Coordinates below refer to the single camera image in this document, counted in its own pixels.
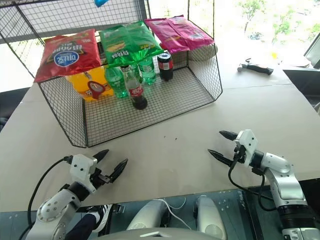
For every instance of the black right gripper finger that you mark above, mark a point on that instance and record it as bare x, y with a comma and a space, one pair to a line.
228, 135
221, 157

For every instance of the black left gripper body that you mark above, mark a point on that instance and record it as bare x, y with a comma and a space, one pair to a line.
99, 178

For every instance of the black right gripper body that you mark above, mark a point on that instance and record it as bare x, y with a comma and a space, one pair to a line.
239, 154

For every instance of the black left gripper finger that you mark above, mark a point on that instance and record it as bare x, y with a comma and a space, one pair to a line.
102, 155
119, 170

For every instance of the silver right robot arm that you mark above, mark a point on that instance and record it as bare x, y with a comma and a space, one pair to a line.
283, 176

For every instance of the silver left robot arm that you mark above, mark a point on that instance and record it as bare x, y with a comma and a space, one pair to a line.
57, 203

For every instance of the glass cola bottle red label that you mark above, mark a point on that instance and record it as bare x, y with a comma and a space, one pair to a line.
136, 93

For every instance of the dark plastic cola bottle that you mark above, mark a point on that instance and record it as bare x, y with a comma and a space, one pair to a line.
165, 66

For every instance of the black shoe white stripes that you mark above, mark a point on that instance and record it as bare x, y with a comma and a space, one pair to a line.
102, 216

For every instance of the grey robot leg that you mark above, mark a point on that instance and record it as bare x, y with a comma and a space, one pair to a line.
210, 217
147, 215

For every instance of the navy trouser leg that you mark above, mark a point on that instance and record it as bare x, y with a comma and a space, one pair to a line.
81, 228

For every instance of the black claw hammer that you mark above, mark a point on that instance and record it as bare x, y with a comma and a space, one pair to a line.
257, 68

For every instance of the yellow snack bag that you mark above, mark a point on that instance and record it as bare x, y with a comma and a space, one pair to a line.
78, 86

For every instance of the grey robot torso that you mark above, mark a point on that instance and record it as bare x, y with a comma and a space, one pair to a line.
160, 235

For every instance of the small yellow object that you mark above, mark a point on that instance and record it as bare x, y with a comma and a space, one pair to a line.
274, 55

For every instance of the red chip bag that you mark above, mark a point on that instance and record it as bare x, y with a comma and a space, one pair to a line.
66, 56

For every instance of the pink snack bag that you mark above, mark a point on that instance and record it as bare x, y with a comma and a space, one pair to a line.
192, 33
165, 36

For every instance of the green chip bag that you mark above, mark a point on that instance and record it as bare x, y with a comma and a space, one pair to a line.
130, 41

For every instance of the dark monitor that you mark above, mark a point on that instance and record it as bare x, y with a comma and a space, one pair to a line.
313, 51

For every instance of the blue rounded object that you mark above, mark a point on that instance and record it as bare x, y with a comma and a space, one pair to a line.
100, 2

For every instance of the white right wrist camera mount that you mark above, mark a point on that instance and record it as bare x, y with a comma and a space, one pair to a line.
247, 145

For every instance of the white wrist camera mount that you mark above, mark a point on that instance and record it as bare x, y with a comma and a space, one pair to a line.
81, 168
247, 145

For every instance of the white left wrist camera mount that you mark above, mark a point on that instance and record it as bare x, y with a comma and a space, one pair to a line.
81, 168

